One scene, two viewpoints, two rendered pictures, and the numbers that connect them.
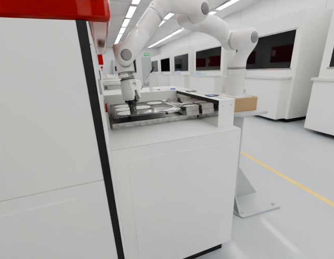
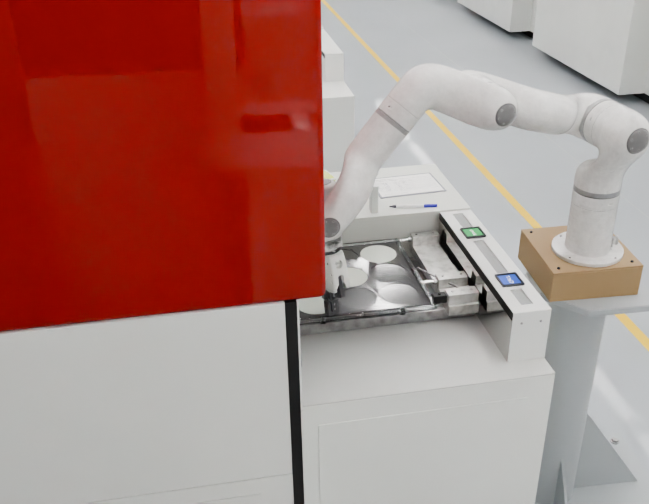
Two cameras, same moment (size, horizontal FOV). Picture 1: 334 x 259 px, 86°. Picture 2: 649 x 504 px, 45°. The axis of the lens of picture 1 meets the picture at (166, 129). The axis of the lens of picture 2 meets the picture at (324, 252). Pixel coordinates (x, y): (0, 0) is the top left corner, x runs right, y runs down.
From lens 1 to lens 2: 108 cm
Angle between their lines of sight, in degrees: 13
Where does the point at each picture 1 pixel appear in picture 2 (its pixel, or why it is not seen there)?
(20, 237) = not seen: outside the picture
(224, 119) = (524, 348)
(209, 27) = (522, 122)
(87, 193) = (268, 489)
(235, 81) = (587, 224)
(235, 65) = (591, 189)
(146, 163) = (351, 430)
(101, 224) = not seen: outside the picture
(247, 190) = (611, 475)
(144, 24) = (369, 151)
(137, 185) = (331, 465)
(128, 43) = (336, 208)
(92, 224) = not seen: outside the picture
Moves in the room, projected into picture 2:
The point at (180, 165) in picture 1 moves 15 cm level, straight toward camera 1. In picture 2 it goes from (418, 435) to (410, 481)
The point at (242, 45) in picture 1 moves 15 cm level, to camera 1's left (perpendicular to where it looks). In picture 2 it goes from (606, 157) to (543, 155)
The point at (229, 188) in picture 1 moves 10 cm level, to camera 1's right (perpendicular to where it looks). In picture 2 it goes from (522, 483) to (563, 487)
